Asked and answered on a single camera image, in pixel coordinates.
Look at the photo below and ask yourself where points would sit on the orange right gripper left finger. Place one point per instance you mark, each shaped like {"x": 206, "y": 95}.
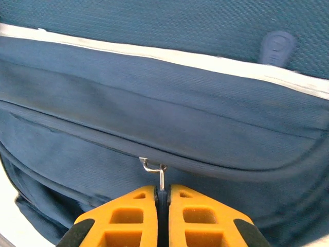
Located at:
{"x": 128, "y": 226}

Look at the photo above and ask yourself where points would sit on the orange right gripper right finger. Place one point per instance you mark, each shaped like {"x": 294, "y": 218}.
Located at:
{"x": 205, "y": 226}

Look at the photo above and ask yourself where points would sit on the navy blue student backpack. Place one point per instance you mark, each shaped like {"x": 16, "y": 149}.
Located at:
{"x": 164, "y": 90}

